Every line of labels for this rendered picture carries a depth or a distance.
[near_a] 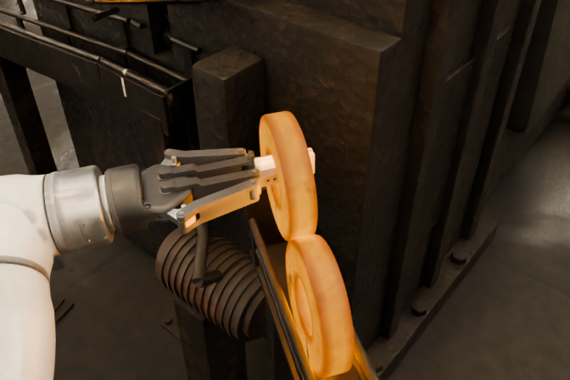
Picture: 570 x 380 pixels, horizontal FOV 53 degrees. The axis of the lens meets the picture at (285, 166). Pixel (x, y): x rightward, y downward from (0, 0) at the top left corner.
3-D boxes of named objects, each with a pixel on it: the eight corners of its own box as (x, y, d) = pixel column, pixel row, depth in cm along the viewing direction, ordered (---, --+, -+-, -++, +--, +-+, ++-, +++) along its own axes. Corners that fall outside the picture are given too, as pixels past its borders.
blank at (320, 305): (304, 216, 71) (278, 221, 70) (348, 260, 56) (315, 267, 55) (317, 331, 74) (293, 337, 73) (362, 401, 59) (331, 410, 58)
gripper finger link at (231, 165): (164, 202, 67) (162, 194, 68) (257, 181, 69) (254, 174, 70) (158, 176, 64) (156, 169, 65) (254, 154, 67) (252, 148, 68)
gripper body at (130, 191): (114, 203, 70) (191, 187, 72) (118, 253, 63) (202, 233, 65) (100, 153, 65) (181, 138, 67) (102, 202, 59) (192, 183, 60)
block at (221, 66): (240, 153, 113) (234, 40, 98) (271, 170, 109) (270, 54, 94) (201, 180, 106) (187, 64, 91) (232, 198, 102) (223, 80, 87)
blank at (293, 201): (280, 88, 72) (253, 92, 71) (316, 149, 59) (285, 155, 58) (287, 191, 80) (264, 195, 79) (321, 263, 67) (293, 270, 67)
